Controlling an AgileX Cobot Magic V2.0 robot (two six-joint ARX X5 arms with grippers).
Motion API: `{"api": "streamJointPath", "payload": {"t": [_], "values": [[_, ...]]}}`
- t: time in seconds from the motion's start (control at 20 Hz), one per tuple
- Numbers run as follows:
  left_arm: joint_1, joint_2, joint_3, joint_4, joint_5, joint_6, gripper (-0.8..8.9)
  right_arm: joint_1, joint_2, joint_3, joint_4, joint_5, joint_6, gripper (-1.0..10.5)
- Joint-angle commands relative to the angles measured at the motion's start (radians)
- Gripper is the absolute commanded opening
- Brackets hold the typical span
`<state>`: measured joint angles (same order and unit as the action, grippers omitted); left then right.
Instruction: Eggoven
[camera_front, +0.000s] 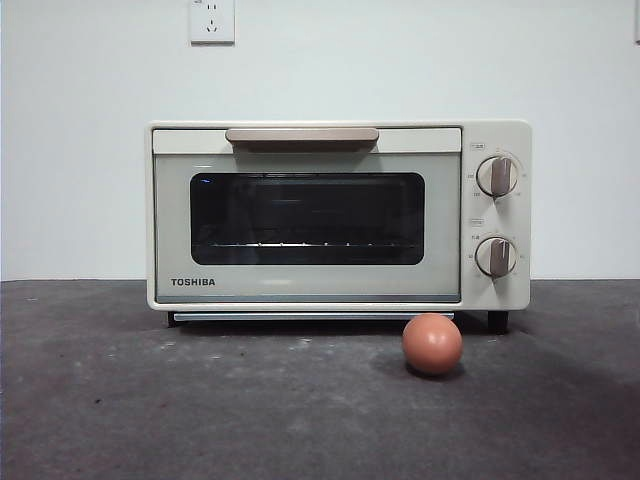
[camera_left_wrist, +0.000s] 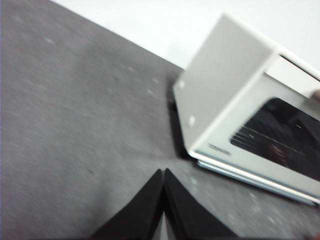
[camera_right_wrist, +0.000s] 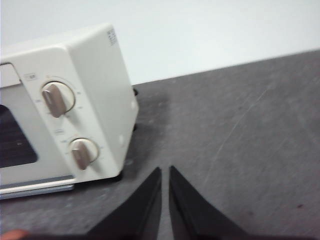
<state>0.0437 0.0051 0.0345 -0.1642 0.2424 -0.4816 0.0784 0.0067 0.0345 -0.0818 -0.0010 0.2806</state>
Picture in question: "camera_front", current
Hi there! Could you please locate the oven temperature knob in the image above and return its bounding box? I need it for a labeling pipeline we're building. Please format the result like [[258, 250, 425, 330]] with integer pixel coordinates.
[[475, 155, 520, 198]]

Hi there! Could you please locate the white wall socket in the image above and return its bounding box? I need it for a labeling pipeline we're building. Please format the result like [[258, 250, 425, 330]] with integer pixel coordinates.
[[189, 0, 236, 48]]

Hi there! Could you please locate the oven door with beige handle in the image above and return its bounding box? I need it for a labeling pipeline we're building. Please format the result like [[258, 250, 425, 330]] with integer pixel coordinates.
[[151, 126, 462, 304]]

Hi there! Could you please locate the oven timer knob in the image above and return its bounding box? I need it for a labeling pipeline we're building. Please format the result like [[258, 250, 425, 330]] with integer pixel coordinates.
[[474, 236, 520, 279]]

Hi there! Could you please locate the brown egg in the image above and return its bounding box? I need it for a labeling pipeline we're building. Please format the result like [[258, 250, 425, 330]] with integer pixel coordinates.
[[402, 313, 463, 377]]

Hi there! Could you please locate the metal wire oven rack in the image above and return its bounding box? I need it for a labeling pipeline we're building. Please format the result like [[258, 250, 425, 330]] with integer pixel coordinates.
[[206, 240, 417, 250]]

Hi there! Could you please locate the cream Toshiba toaster oven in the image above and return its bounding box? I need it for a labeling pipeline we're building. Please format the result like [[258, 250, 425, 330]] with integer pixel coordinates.
[[143, 118, 533, 335]]

